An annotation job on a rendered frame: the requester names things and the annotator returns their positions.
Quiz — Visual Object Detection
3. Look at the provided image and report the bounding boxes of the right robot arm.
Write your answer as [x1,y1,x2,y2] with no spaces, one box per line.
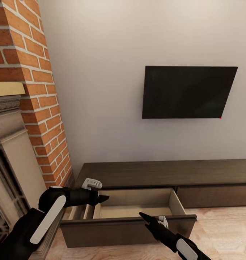
[139,212,211,260]

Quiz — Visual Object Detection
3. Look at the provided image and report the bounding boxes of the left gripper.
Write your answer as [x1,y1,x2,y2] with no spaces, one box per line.
[75,188,109,206]

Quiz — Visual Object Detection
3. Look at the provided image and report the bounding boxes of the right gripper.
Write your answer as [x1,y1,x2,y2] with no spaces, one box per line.
[139,212,170,245]

